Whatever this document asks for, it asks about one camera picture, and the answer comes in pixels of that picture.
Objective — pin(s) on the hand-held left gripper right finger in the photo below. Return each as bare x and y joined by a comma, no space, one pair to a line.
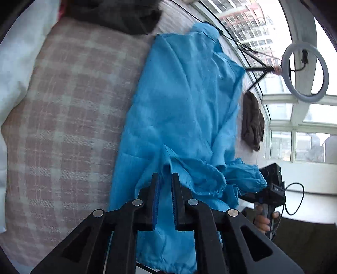
173,204

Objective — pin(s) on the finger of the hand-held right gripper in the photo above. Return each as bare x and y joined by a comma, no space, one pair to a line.
250,198

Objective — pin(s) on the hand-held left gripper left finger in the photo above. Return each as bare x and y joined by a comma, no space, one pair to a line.
156,202

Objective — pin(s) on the blue striped work coat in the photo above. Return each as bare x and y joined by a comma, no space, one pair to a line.
184,105

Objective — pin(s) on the person's right hand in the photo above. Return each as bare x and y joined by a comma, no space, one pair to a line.
262,221

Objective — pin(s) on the folded brown garment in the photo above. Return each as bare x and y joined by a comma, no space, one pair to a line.
251,121

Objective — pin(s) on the pink plaid blanket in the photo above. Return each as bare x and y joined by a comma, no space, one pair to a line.
73,131

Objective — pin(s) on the black mini tripod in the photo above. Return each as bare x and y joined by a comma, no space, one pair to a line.
260,69

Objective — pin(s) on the black phone clamp on gooseneck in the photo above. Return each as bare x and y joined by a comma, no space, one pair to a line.
305,56

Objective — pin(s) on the pink apartment building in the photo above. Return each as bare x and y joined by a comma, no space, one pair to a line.
244,18

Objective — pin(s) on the grey garment with white patches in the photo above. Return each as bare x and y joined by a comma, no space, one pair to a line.
113,15

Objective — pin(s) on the white window frame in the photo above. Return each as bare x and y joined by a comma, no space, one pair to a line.
297,116

